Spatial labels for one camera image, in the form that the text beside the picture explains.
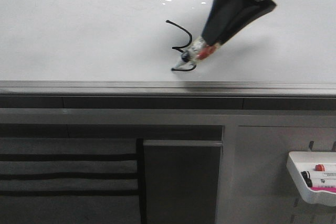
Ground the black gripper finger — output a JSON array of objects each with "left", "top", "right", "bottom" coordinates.
[
  {"left": 202, "top": 0, "right": 256, "bottom": 46},
  {"left": 219, "top": 0, "right": 277, "bottom": 45}
]

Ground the white whiteboard marker with magnet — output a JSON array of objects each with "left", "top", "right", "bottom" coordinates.
[{"left": 171, "top": 36, "right": 222, "bottom": 72}]

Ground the white plastic marker tray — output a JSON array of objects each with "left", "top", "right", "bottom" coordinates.
[{"left": 287, "top": 151, "right": 335, "bottom": 207}]

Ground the red capped marker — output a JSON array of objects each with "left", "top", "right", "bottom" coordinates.
[{"left": 315, "top": 164, "right": 336, "bottom": 173}]

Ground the black capped marker upper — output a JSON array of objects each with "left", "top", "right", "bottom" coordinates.
[{"left": 300, "top": 170, "right": 336, "bottom": 179}]

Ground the black capped marker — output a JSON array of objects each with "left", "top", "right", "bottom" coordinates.
[
  {"left": 300, "top": 170, "right": 336, "bottom": 179},
  {"left": 304, "top": 178, "right": 336, "bottom": 188}
]

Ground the black capped marker lower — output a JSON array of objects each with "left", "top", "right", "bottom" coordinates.
[{"left": 304, "top": 178, "right": 336, "bottom": 188}]

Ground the dark grey cabinet panel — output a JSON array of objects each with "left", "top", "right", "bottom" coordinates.
[{"left": 144, "top": 140, "right": 222, "bottom": 223}]

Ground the white whiteboard with metal frame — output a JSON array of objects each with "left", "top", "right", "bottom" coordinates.
[{"left": 1, "top": 0, "right": 335, "bottom": 97}]

